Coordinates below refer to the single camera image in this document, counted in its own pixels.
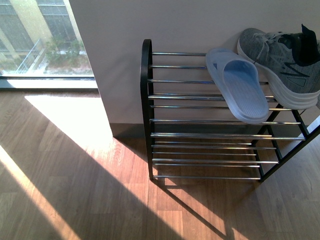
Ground light blue slide slipper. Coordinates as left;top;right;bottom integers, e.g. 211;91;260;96
205;48;269;124

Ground black metal shoe rack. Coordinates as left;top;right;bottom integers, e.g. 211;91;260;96
140;39;320;182

